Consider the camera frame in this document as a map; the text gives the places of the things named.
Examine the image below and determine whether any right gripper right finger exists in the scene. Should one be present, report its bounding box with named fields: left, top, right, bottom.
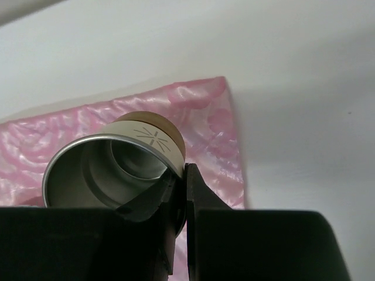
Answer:
left=185, top=164, right=350, bottom=280

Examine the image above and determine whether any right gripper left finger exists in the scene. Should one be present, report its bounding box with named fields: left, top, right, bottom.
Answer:
left=1, top=173, right=178, bottom=280

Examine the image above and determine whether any brown paper cup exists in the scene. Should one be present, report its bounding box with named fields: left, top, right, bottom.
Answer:
left=42, top=111, right=186, bottom=222

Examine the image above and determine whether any pink satin cloth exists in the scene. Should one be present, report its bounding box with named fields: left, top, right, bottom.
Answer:
left=1, top=77, right=244, bottom=280

